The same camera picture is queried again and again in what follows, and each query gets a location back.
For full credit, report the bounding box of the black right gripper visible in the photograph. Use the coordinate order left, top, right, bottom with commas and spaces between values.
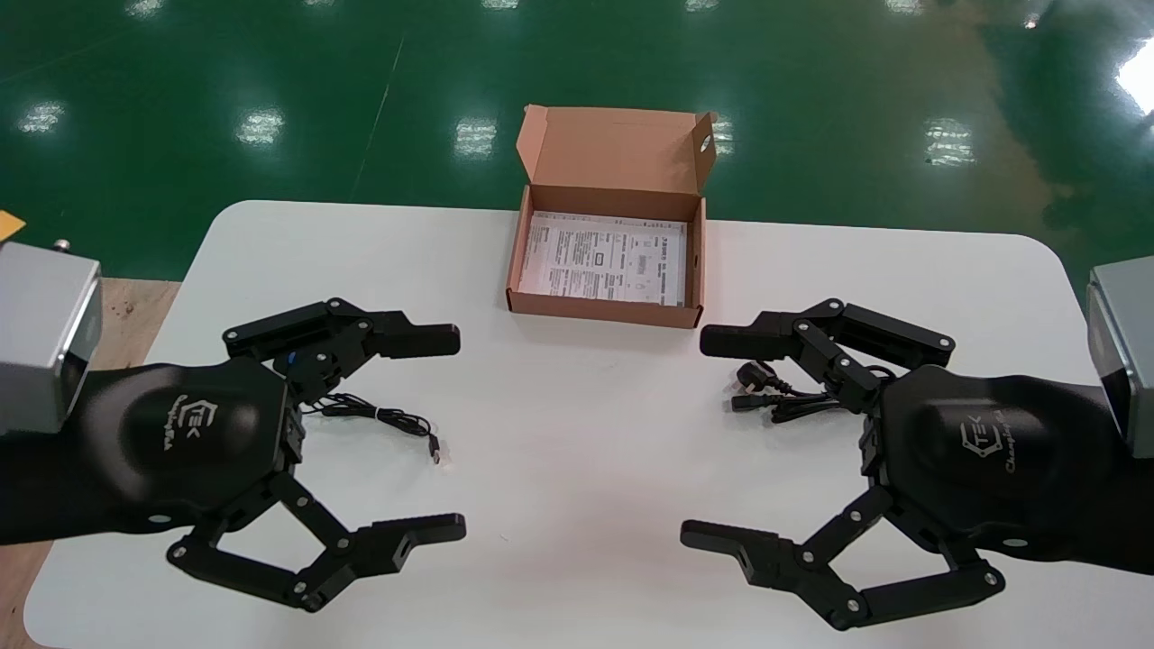
681, 365, 1154, 630

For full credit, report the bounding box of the brown cardboard storage box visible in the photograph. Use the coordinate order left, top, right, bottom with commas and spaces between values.
505, 104, 719, 330

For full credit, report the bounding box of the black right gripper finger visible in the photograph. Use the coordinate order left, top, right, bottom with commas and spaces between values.
701, 298, 957, 414

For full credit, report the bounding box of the black wired computer mouse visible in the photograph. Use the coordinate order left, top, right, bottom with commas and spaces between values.
273, 353, 444, 467

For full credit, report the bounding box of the white printed manual sheet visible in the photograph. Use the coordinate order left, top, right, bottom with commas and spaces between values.
518, 211, 688, 307

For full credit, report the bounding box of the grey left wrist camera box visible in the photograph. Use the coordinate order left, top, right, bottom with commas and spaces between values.
0, 239, 102, 435

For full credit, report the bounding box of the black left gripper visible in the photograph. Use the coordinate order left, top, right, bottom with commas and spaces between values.
0, 297, 467, 614

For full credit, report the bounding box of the black power cord with plug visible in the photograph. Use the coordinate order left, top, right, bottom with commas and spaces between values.
726, 361, 898, 425

